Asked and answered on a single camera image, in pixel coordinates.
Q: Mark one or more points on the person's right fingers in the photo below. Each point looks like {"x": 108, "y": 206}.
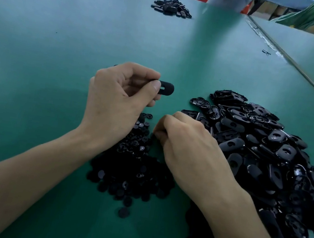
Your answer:
{"x": 166, "y": 125}

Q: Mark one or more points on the small heap of black parts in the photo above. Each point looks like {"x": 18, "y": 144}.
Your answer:
{"x": 172, "y": 8}

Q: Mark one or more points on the person's right forearm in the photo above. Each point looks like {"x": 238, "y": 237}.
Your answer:
{"x": 242, "y": 237}

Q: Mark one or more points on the person's left hand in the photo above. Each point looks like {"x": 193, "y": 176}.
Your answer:
{"x": 111, "y": 104}

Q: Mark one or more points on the pile of black oval shells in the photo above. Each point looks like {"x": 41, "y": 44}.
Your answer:
{"x": 267, "y": 170}

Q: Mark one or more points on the pile of small black discs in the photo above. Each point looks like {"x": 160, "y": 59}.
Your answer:
{"x": 133, "y": 164}

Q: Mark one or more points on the black oval plastic shell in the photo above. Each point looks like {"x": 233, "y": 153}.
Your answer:
{"x": 166, "y": 87}

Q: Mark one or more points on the person's right hand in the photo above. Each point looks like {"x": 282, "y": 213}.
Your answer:
{"x": 190, "y": 152}

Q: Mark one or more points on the green sheets bundle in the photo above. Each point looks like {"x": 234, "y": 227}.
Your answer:
{"x": 308, "y": 15}

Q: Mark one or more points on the person's left forearm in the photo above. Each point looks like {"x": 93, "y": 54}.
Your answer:
{"x": 21, "y": 185}

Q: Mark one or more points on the person's left thumb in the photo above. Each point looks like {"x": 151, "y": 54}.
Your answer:
{"x": 147, "y": 93}

